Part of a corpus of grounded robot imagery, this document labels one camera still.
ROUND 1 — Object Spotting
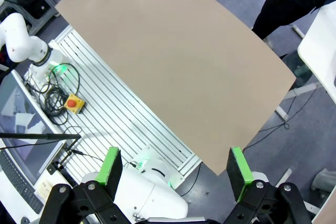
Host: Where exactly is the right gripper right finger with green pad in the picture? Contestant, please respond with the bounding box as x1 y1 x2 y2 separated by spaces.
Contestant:
223 145 312 224

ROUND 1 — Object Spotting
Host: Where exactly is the computer monitor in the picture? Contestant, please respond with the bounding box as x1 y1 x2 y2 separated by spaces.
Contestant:
0 70 66 187

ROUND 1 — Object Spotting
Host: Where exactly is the black boom rod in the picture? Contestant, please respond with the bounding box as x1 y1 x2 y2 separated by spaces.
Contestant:
0 132 81 169

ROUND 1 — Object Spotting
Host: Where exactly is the grey plastic stool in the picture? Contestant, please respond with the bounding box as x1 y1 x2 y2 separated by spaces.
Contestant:
311 168 334 196

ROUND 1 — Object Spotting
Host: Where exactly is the small beige carton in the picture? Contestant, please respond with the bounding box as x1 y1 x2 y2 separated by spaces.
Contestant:
35 174 57 198

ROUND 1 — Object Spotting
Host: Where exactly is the aluminium rail base frame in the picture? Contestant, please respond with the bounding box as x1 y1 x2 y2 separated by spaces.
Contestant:
25 24 203 177

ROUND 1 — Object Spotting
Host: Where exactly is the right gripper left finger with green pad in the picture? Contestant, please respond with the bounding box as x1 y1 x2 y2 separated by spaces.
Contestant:
39 146 132 224

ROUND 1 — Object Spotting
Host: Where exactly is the yellow emergency stop box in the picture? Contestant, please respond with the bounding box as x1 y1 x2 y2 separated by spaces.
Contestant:
64 93 86 114

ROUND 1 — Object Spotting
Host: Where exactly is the person in navy jacket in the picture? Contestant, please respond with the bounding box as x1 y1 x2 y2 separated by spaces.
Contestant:
251 0 336 45

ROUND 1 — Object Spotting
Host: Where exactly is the black cable coil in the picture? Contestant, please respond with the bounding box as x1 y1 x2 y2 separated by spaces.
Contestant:
34 62 81 117

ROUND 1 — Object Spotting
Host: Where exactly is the white side table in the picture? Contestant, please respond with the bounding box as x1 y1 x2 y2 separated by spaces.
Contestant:
274 6 336 120

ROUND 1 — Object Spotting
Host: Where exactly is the black keyboard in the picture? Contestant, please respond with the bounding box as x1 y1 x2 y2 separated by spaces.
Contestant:
0 150 44 214

